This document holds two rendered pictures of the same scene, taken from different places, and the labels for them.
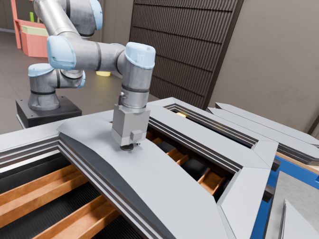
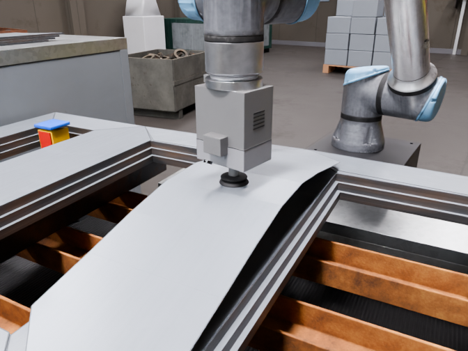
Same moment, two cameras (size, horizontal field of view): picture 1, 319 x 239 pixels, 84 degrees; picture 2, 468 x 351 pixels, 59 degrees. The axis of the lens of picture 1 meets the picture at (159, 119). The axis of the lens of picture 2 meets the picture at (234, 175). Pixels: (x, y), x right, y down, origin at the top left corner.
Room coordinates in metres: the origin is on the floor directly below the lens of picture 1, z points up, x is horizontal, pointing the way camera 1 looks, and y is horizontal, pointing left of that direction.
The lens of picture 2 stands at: (0.40, -0.46, 1.16)
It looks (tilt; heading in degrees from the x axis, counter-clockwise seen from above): 23 degrees down; 84
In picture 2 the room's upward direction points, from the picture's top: straight up
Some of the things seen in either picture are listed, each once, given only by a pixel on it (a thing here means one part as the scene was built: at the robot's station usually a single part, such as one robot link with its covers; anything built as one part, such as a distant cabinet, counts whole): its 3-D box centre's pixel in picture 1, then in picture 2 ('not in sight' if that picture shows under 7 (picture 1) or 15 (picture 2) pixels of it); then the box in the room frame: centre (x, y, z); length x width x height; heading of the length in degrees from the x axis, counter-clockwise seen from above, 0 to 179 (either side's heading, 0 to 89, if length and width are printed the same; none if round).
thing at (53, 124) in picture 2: not in sight; (52, 127); (0.06, 0.58, 0.88); 0.06 x 0.06 x 0.02; 57
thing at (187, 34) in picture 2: not in sight; (217, 35); (1.15, 10.26, 0.42); 2.13 x 1.95 x 0.84; 51
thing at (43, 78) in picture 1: (43, 77); (366, 89); (0.90, 0.66, 0.94); 0.13 x 0.12 x 0.14; 133
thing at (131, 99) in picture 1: (133, 96); (232, 58); (0.46, 0.08, 1.10); 0.08 x 0.08 x 0.05
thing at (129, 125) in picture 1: (131, 123); (227, 120); (0.45, 0.08, 1.02); 0.10 x 0.09 x 0.16; 45
